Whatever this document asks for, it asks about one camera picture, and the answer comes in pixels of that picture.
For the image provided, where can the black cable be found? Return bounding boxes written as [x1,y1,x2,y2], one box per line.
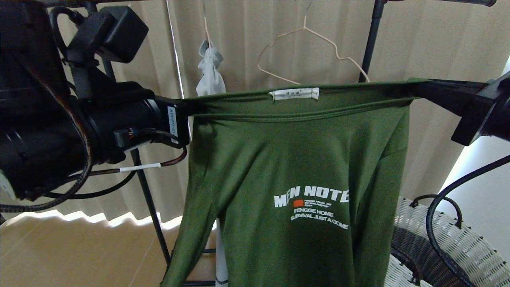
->
[50,6,85,56]
[426,155,510,287]

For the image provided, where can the white laundry basket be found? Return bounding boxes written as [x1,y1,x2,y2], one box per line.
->
[384,195,510,287]

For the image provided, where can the green garment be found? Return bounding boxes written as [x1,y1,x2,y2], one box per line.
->
[161,78,431,287]

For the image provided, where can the pink clothes hanger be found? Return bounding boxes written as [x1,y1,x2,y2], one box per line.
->
[258,2,370,85]
[202,0,212,50]

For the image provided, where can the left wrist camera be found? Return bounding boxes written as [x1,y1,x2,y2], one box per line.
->
[66,6,156,105]

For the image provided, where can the black clothes rack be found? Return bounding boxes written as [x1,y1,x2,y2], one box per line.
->
[40,0,496,287]

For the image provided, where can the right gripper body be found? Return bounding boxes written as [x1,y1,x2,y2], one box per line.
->
[451,71,510,146]

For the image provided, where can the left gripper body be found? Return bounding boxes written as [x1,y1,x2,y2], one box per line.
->
[94,100,191,164]

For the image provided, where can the pale grey shorts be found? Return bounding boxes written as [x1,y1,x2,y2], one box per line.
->
[196,40,230,287]

